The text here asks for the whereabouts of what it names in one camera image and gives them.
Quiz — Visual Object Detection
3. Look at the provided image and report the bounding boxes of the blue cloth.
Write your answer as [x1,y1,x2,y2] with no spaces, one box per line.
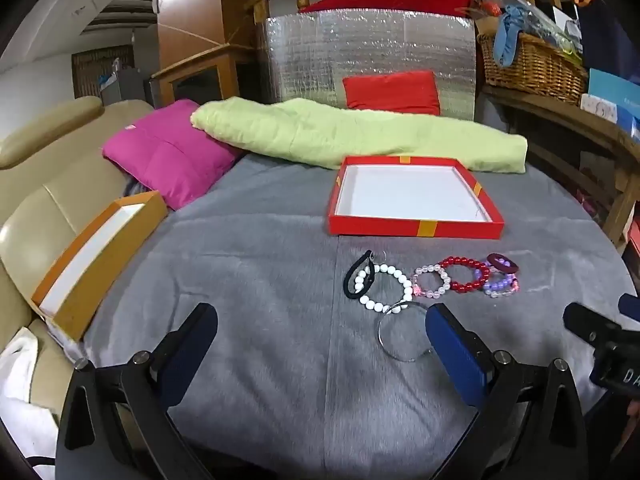
[492,5,526,67]

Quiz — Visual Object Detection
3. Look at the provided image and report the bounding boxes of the clear plastic bag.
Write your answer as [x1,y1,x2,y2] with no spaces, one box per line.
[487,0,583,53]

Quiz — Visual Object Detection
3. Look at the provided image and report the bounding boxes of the silver metal bangle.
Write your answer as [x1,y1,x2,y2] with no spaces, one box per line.
[377,300,436,362]

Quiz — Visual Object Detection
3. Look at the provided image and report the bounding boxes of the blue cardboard boxes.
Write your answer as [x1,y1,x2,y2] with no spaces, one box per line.
[580,67,640,141]

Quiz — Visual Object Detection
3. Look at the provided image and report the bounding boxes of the person's right hand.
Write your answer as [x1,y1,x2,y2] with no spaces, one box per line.
[624,400,640,456]

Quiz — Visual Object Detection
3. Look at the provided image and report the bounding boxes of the shallow red cardboard box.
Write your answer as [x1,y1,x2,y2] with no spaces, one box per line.
[327,156,506,239]

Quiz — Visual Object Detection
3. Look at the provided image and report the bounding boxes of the maroon hair tie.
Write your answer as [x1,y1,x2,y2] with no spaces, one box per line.
[486,252,518,275]

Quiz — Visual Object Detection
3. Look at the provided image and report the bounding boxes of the dark blue paper bag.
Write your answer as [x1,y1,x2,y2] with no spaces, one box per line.
[570,0,640,81]

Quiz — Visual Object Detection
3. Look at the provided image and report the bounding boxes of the wooden cabinet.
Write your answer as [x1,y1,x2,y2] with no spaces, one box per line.
[150,0,261,108]

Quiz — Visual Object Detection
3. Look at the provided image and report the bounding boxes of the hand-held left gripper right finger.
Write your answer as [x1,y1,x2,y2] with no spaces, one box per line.
[425,302,588,480]

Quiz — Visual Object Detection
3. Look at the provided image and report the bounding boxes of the silver foil insulation panel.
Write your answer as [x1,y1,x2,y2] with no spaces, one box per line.
[257,8,478,121]

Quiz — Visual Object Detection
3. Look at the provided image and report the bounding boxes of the pale pink bead bracelet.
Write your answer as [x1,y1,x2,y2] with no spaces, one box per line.
[412,264,452,297]

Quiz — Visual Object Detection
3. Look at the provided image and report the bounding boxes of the curved wooden shelf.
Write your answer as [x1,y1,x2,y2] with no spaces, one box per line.
[480,85,640,251]

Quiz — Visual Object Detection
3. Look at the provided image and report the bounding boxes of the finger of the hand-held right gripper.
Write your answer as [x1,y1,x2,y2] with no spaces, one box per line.
[563,302,625,348]
[618,292,640,322]

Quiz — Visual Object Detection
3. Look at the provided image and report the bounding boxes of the beige leather sofa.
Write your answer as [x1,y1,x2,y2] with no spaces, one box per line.
[0,95,156,411]

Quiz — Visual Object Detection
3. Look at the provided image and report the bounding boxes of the magenta pillow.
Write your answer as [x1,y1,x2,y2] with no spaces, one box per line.
[101,100,246,211]

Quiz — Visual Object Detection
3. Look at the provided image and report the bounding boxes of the white bead bracelet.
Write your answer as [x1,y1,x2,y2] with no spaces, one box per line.
[354,262,415,313]

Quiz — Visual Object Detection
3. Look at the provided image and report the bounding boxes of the light green quilt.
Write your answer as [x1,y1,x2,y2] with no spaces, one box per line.
[190,97,528,176]

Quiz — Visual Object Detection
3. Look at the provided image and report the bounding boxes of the wicker basket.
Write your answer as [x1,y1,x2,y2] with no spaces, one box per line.
[477,32,588,106]

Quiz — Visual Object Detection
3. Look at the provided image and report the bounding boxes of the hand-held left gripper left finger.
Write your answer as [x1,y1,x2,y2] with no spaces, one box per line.
[55,302,219,480]

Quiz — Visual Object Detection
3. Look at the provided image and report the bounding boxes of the purple bead bracelet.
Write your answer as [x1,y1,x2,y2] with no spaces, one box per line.
[472,260,516,295]

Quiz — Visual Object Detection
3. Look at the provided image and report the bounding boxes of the black hair tie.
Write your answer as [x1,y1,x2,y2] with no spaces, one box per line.
[342,250,376,303]

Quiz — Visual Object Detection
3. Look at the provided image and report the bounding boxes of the red bead bracelet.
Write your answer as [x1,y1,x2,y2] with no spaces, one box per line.
[439,256,488,293]

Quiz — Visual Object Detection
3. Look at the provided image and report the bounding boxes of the brown woven screen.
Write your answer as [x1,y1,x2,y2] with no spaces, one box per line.
[72,45,136,101]

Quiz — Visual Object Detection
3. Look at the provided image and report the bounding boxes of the white cloth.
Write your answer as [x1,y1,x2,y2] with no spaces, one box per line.
[0,327,61,466]

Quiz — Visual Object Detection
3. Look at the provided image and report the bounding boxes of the small red cushion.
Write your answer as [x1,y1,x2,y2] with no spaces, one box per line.
[342,71,442,117]

